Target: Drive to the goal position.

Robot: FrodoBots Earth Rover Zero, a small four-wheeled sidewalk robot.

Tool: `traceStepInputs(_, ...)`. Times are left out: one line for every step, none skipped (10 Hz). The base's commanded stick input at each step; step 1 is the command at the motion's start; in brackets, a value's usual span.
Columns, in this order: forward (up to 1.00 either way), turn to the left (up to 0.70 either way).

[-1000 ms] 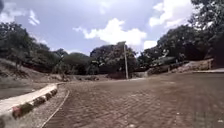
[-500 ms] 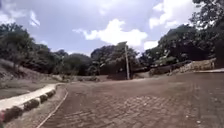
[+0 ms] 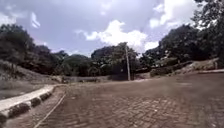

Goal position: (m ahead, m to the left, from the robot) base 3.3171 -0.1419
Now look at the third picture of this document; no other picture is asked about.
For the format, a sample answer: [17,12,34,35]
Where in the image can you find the row of trees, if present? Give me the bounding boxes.
[0,0,224,77]

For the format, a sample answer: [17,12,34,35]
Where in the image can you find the pole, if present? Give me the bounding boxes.
[124,44,132,82]

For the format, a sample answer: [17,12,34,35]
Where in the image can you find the brown brick paved road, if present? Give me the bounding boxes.
[37,72,224,128]

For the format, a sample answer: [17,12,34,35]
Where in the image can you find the hedge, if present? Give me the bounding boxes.
[149,60,194,78]

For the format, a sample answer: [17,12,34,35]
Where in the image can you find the grassy bank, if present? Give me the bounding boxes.
[173,57,224,75]

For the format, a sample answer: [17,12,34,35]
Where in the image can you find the grey gutter strip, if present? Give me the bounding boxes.
[3,85,68,128]

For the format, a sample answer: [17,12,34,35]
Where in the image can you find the pale concrete kerb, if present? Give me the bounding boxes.
[0,84,56,125]

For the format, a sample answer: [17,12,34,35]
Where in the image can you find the grassy slope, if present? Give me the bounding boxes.
[0,59,63,100]

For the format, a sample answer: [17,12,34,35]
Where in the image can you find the low wall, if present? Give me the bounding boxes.
[61,75,113,84]

